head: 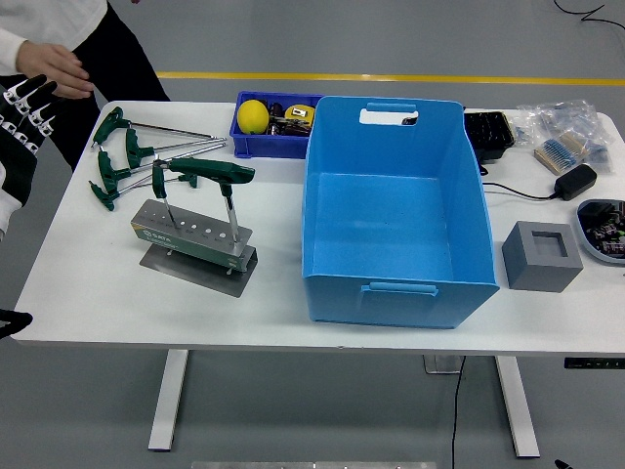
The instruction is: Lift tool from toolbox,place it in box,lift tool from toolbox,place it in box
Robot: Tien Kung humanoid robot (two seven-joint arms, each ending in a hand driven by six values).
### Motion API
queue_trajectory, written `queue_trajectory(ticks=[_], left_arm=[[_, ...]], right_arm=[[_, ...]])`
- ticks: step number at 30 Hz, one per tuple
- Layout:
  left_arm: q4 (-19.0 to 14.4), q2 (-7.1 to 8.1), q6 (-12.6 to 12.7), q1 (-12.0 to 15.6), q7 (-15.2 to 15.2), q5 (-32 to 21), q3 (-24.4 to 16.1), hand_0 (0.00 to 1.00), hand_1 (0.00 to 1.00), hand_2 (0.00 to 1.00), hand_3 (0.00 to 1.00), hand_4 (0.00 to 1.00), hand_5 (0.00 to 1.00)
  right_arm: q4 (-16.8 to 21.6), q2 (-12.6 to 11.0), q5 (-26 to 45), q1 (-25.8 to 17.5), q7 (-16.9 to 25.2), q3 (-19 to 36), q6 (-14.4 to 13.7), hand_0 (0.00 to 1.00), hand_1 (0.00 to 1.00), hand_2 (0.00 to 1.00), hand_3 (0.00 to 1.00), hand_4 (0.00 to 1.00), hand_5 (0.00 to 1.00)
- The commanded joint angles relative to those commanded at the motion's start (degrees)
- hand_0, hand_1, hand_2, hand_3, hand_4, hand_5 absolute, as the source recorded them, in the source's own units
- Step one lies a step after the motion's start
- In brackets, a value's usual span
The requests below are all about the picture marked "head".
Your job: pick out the grey cube with square recess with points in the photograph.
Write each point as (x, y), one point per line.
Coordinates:
(537, 268)

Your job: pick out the person's right hand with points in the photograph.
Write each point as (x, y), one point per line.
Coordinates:
(54, 66)

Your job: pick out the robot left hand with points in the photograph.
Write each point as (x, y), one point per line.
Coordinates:
(14, 146)

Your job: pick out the large light blue box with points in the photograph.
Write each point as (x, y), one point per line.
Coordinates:
(390, 229)

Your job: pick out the black table control panel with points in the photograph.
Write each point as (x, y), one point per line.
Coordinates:
(593, 363)

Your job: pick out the taped resistor strip bundle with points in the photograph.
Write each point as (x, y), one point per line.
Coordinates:
(556, 151)

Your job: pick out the dark brown small parts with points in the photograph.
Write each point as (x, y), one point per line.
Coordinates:
(293, 128)

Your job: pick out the yellow tape measure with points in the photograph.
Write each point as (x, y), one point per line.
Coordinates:
(299, 112)

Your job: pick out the black component tray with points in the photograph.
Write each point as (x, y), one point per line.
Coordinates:
(488, 132)

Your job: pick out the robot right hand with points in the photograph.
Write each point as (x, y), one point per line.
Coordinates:
(562, 465)

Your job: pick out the clear bags of resistors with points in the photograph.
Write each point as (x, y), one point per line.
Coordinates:
(561, 117)

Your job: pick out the black power adapter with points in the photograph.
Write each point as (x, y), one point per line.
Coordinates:
(576, 182)

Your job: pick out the yellow ball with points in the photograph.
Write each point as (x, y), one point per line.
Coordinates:
(253, 117)

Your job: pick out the grey metal bracket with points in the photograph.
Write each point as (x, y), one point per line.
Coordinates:
(439, 364)

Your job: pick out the small dark blue bin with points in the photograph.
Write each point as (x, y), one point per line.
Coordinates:
(268, 145)

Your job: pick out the white table leg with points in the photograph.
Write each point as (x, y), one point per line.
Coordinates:
(168, 400)
(517, 410)

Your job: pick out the person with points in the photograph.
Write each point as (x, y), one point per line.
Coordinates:
(112, 58)

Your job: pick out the person's right forearm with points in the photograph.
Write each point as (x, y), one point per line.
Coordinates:
(10, 49)

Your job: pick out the grey tray of electronic parts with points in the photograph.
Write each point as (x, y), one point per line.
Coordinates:
(605, 229)

